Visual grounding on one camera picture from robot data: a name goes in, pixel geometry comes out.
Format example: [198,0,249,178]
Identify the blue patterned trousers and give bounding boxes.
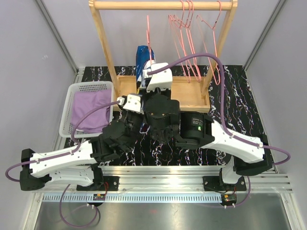
[135,45,158,134]

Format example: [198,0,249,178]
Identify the purple trousers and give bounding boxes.
[71,89,111,133]

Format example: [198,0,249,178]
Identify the pink wire hanger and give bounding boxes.
[167,0,192,83]
[196,0,222,86]
[146,15,153,64]
[179,0,201,82]

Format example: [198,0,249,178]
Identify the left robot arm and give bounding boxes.
[19,111,143,191]

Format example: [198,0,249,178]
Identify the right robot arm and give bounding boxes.
[142,89,273,191]

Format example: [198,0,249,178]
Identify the wooden clothes rack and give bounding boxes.
[89,0,238,113]

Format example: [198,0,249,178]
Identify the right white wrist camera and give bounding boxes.
[141,61,173,92]

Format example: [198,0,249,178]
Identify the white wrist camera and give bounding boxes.
[117,93,144,115]
[141,61,173,92]

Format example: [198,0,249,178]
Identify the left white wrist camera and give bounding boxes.
[117,93,144,115]

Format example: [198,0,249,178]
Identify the aluminium rail frame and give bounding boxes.
[32,164,295,195]

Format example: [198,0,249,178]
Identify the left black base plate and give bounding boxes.
[76,176,120,191]

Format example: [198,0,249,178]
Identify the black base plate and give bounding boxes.
[202,176,247,193]
[76,176,120,191]

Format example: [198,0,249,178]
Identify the white slotted cable duct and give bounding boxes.
[43,193,236,203]

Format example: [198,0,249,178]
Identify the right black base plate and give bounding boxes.
[202,176,247,193]

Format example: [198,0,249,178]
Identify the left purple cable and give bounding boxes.
[5,99,122,227]

